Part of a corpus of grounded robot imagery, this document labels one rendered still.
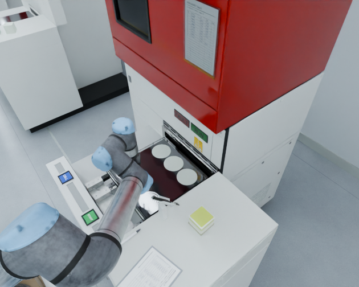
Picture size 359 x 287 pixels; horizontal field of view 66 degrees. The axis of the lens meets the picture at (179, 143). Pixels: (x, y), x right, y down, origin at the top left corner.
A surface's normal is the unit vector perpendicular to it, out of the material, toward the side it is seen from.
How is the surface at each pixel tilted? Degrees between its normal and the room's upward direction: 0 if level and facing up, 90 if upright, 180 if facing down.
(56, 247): 42
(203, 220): 0
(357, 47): 90
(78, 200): 0
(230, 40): 90
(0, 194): 0
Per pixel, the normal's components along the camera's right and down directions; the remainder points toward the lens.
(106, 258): 0.90, -0.25
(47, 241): 0.52, -0.23
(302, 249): -0.02, -0.70
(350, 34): -0.79, 0.45
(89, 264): 0.73, -0.21
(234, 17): 0.61, 0.56
